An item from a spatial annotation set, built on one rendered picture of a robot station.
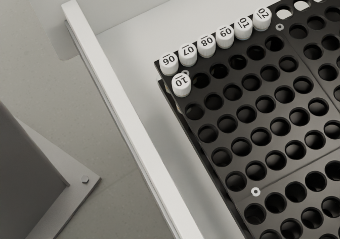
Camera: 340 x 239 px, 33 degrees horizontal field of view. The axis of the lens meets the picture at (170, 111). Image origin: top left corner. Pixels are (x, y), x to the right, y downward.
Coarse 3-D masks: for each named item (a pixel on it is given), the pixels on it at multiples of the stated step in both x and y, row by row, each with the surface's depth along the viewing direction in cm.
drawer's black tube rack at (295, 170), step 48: (336, 0) 40; (240, 48) 39; (288, 48) 39; (336, 48) 42; (192, 96) 38; (240, 96) 38; (288, 96) 41; (336, 96) 40; (192, 144) 40; (240, 144) 39; (288, 144) 36; (336, 144) 36; (240, 192) 35; (288, 192) 38; (336, 192) 35
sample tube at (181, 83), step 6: (174, 78) 37; (180, 78) 37; (186, 78) 37; (174, 84) 37; (180, 84) 37; (186, 84) 37; (174, 90) 38; (180, 90) 37; (186, 90) 37; (180, 96) 38
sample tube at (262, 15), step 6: (258, 12) 39; (264, 12) 39; (270, 12) 39; (258, 18) 39; (264, 18) 38; (270, 18) 39; (258, 24) 39; (264, 24) 39; (258, 30) 40; (264, 30) 40
